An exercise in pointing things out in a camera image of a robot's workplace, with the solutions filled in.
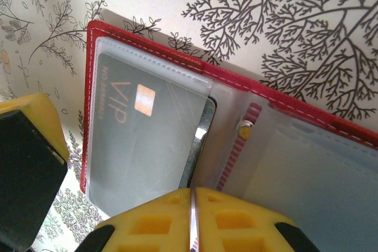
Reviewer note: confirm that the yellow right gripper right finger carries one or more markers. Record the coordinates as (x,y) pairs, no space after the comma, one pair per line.
(242,225)

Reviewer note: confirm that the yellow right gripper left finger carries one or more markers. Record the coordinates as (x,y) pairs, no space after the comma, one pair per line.
(147,225)

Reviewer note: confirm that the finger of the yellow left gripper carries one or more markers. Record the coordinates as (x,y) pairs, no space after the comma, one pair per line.
(26,169)

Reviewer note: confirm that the dark VIP card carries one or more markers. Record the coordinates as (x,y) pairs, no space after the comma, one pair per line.
(141,134)

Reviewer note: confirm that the dark glossy card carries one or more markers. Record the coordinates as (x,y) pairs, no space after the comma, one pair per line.
(203,128)

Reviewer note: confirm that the red leather card holder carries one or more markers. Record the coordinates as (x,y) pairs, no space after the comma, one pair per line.
(236,92)

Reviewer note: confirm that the floral patterned table cover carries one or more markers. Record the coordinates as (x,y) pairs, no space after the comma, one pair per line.
(265,22)

